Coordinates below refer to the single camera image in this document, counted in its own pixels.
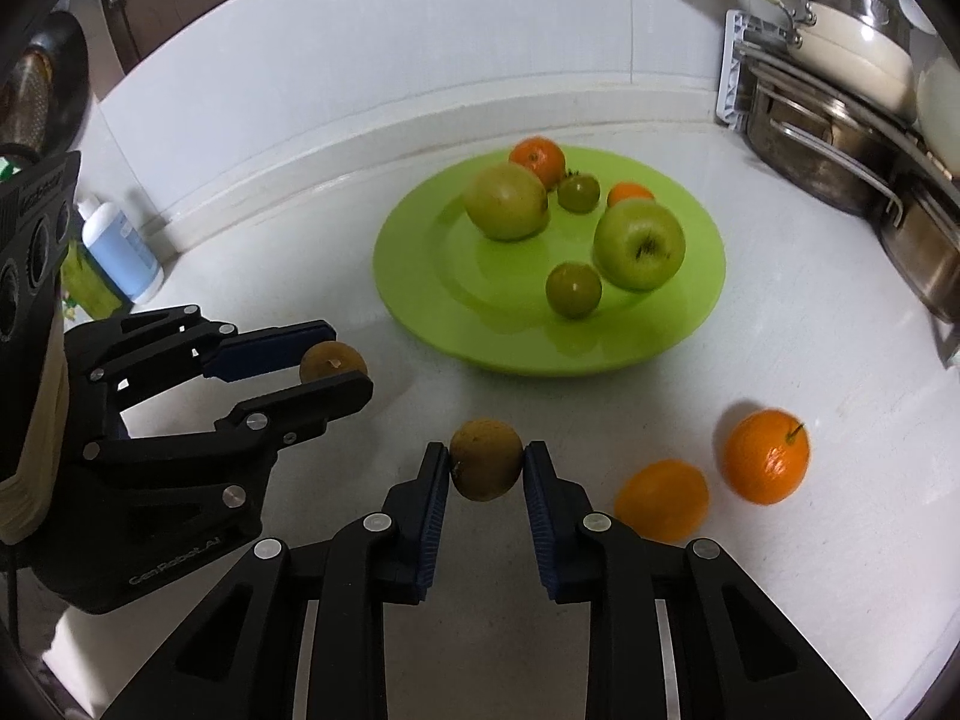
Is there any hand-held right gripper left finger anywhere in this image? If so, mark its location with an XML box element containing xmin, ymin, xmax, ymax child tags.
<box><xmin>101</xmin><ymin>441</ymin><xmax>453</xmax><ymax>720</ymax></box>

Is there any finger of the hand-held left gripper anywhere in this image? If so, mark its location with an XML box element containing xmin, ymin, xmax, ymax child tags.
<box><xmin>81</xmin><ymin>373</ymin><xmax>374</xmax><ymax>467</ymax></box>
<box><xmin>67</xmin><ymin>305</ymin><xmax>337</xmax><ymax>385</ymax></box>

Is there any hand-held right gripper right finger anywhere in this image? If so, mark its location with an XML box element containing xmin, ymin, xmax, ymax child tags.
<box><xmin>523</xmin><ymin>441</ymin><xmax>875</xmax><ymax>720</ymax></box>

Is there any brown kiwi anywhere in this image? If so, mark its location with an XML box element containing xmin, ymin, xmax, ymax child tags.
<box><xmin>299</xmin><ymin>341</ymin><xmax>369</xmax><ymax>385</ymax></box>
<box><xmin>448</xmin><ymin>418</ymin><xmax>525</xmax><ymax>502</ymax></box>

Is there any green plate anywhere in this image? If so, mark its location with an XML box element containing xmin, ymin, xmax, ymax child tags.
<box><xmin>373</xmin><ymin>146</ymin><xmax>727</xmax><ymax>378</ymax></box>

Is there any small green tomato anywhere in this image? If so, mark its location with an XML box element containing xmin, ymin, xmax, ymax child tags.
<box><xmin>556</xmin><ymin>171</ymin><xmax>602</xmax><ymax>213</ymax></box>
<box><xmin>545</xmin><ymin>262</ymin><xmax>603</xmax><ymax>320</ymax></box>

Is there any yellow-green pear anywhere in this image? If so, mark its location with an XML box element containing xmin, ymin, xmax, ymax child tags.
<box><xmin>462</xmin><ymin>163</ymin><xmax>551</xmax><ymax>242</ymax></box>

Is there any green apple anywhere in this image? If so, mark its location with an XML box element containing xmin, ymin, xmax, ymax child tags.
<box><xmin>593</xmin><ymin>199</ymin><xmax>686</xmax><ymax>290</ymax></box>

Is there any white and blue pump bottle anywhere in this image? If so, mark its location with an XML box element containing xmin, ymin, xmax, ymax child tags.
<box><xmin>79</xmin><ymin>197</ymin><xmax>164</xmax><ymax>303</ymax></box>

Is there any green dish soap bottle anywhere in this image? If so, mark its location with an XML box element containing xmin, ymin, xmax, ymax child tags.
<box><xmin>60</xmin><ymin>238</ymin><xmax>125</xmax><ymax>320</ymax></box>

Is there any orange with stem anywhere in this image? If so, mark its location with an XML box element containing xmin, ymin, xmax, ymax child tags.
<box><xmin>723</xmin><ymin>408</ymin><xmax>812</xmax><ymax>505</ymax></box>

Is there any black frying pan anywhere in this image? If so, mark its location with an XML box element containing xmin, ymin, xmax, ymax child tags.
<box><xmin>0</xmin><ymin>11</ymin><xmax>91</xmax><ymax>166</ymax></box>

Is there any brass colander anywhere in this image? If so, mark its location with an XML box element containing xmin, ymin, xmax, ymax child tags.
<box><xmin>0</xmin><ymin>52</ymin><xmax>58</xmax><ymax>148</ymax></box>

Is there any brown framed glass door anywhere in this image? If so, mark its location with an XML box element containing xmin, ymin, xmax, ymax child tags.
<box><xmin>96</xmin><ymin>0</ymin><xmax>256</xmax><ymax>80</ymax></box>

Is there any wide steel pot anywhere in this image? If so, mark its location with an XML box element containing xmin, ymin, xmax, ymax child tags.
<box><xmin>742</xmin><ymin>75</ymin><xmax>905</xmax><ymax>215</ymax></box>

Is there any white and metal pot rack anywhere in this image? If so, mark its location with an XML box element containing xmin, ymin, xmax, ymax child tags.
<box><xmin>716</xmin><ymin>9</ymin><xmax>960</xmax><ymax>192</ymax></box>

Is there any cream saucepan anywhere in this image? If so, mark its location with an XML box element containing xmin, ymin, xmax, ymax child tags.
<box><xmin>658</xmin><ymin>0</ymin><xmax>917</xmax><ymax>115</ymax></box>

